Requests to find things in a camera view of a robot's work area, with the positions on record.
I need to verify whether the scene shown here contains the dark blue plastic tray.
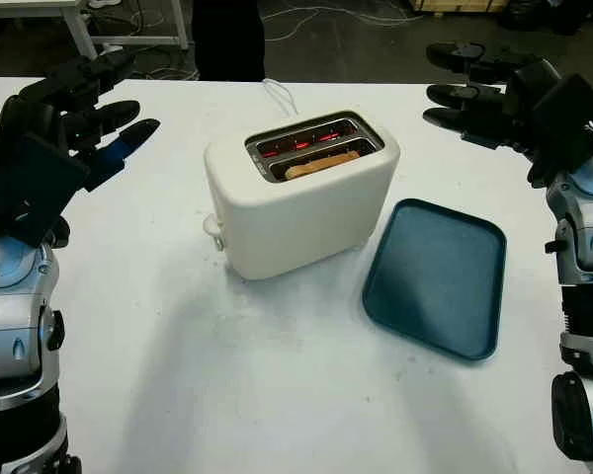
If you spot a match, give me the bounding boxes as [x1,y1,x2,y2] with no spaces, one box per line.
[360,197,508,369]

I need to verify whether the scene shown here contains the white two-slot toaster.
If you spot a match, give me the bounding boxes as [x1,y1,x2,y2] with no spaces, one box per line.
[202,109,402,281]

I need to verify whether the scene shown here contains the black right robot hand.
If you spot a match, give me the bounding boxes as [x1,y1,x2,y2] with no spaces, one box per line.
[423,41,593,189]

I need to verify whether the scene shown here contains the tangled white floor cables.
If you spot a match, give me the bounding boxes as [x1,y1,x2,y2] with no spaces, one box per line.
[127,58,200,81]

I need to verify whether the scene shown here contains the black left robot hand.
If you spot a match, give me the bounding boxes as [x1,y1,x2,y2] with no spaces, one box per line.
[0,51,162,198]

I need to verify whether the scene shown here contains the white metal-frame desk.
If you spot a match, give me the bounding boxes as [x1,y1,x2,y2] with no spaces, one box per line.
[0,0,195,75]

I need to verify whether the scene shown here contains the long white floor cable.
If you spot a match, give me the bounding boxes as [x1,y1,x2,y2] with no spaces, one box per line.
[264,0,426,32]

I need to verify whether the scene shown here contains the wooden crate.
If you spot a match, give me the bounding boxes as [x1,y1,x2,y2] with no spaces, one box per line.
[409,0,510,14]

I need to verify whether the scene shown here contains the slice of toast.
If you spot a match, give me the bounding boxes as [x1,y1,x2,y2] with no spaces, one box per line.
[285,150,363,180]

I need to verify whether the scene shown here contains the person in black trousers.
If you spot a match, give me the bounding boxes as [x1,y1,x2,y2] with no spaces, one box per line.
[191,0,268,83]

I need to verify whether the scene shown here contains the white toaster power cord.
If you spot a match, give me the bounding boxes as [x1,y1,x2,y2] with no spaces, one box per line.
[262,78,297,118]

